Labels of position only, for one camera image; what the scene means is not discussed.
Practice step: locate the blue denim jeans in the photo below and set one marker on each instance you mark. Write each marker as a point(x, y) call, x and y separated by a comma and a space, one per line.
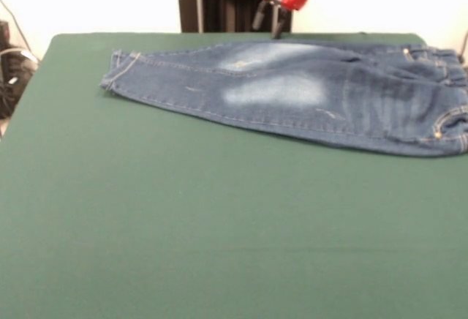
point(292, 96)

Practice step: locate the dark green table cloth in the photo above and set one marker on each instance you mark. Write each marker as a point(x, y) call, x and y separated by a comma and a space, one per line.
point(183, 224)

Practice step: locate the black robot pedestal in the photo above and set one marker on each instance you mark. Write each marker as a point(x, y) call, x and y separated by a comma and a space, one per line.
point(219, 0)

